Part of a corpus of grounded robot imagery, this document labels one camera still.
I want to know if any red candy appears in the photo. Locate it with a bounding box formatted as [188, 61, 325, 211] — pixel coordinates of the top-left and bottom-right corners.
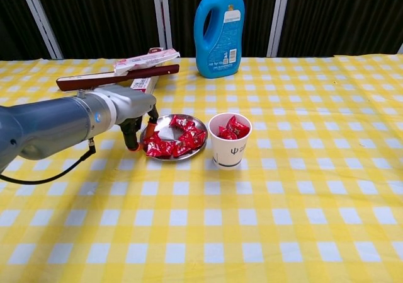
[145, 141, 173, 158]
[169, 115, 196, 132]
[226, 115, 251, 139]
[171, 140, 193, 158]
[217, 125, 236, 140]
[188, 128, 208, 147]
[143, 130, 162, 145]

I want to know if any pink wet wipes pack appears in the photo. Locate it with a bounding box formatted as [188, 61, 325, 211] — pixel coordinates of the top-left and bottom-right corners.
[113, 48, 181, 76]

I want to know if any black pleated curtain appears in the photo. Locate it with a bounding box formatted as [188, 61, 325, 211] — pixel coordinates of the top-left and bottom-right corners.
[0, 0, 403, 60]

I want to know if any round metal plate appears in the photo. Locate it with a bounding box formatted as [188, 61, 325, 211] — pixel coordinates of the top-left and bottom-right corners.
[139, 113, 208, 161]

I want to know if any blue detergent pump bottle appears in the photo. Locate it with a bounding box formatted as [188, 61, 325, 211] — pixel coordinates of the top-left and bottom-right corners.
[193, 0, 246, 79]

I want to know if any yellow checked tablecloth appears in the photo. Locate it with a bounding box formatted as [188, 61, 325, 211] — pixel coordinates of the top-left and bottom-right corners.
[0, 54, 403, 283]

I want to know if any long dark red box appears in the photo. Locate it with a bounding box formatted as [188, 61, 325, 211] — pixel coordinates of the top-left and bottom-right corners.
[55, 64, 180, 92]

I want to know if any white paper cup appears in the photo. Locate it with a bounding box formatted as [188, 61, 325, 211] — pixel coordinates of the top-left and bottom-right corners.
[207, 112, 253, 170]

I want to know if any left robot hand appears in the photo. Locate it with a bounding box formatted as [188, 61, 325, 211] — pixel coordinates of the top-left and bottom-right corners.
[115, 86, 160, 152]

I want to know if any red white toothpaste box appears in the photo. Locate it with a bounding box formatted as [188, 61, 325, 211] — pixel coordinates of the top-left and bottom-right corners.
[130, 45, 165, 95]

